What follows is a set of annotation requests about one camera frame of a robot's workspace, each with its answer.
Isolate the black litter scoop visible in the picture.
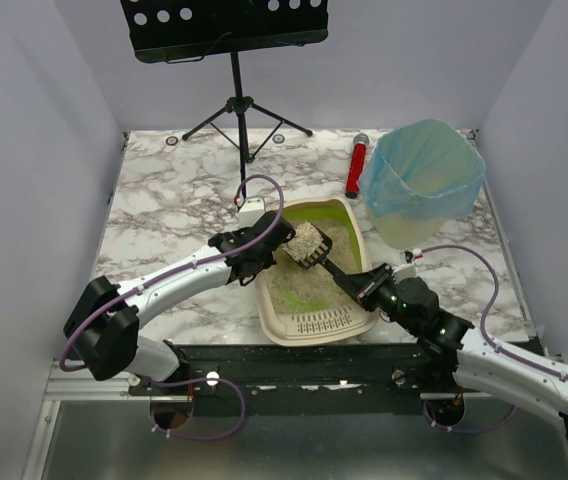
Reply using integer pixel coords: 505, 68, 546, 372
283, 222, 347, 285

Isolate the beige green litter box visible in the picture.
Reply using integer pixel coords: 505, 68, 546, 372
255, 197, 378, 347

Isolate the red microphone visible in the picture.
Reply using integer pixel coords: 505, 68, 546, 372
344, 133, 370, 199

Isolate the bin with blue bag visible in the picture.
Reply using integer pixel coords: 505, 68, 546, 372
358, 119, 486, 250

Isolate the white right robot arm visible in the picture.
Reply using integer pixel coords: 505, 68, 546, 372
334, 265, 568, 440

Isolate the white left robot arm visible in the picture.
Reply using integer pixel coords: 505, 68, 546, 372
59, 211, 295, 382

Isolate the black music stand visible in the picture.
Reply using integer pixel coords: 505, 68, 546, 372
120, 0, 329, 180

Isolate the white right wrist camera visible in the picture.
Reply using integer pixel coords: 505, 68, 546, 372
393, 248, 423, 282

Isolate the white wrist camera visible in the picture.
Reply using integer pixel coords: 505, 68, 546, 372
237, 197, 265, 228
393, 248, 423, 282

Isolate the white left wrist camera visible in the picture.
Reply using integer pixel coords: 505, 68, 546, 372
237, 197, 265, 228

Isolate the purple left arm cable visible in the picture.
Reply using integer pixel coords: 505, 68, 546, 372
58, 175, 285, 373

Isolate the black mounting base rail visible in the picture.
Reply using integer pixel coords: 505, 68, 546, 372
129, 344, 465, 425

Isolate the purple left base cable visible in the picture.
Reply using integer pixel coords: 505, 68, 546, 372
141, 378, 248, 441

